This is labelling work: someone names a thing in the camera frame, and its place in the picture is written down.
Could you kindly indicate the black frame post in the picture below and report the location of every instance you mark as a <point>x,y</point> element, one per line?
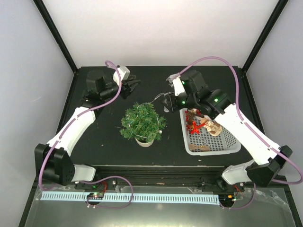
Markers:
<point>274,16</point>
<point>55,33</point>

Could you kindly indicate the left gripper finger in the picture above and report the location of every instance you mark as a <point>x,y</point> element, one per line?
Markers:
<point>132,86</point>
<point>133,80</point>

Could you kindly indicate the white slotted cable duct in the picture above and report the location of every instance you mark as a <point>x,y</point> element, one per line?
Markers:
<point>135,198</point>

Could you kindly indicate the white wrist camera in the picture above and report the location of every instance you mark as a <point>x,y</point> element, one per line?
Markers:
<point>124,74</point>
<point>175,82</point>

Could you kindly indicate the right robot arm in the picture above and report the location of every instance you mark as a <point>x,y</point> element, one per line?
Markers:
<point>268,158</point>

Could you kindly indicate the red ribbon bow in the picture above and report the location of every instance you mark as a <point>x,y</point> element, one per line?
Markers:
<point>194,128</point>

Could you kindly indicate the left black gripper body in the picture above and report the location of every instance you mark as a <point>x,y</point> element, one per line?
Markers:
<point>124,90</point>

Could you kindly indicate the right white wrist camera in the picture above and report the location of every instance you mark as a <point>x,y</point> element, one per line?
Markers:
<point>175,82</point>

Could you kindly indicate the snowman doll ornament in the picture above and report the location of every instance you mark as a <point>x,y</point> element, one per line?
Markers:
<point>212,127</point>

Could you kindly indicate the burlap bow ornament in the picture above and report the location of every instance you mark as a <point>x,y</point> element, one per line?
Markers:
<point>198,148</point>

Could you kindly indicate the left black frame post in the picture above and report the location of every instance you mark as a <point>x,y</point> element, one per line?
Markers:
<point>55,33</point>

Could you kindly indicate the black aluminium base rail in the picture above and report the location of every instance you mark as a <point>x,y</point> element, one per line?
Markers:
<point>204,178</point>

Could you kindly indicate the white plastic basket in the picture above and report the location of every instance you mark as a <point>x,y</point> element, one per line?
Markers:
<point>223,144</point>

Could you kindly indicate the circuit board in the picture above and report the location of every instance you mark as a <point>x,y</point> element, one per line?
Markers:
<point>230,197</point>
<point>95,196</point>

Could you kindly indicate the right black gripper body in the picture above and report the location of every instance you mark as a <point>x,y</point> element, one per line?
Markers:
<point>174,106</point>

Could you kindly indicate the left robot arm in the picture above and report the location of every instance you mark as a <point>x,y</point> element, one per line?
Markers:
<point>53,159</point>

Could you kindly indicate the small green christmas tree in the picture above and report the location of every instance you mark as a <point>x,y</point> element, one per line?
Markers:
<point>143,124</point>

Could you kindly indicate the left circuit board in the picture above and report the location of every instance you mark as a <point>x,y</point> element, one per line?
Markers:
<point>95,196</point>

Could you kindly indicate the right circuit board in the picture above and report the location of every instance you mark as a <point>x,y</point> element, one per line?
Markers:
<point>230,197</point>

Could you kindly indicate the right black frame post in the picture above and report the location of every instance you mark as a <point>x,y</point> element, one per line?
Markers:
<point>274,16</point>

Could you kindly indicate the pine cone ornament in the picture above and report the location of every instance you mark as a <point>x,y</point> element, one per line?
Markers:
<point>191,114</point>

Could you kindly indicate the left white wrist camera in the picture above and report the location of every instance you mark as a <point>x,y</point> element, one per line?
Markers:
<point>124,74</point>

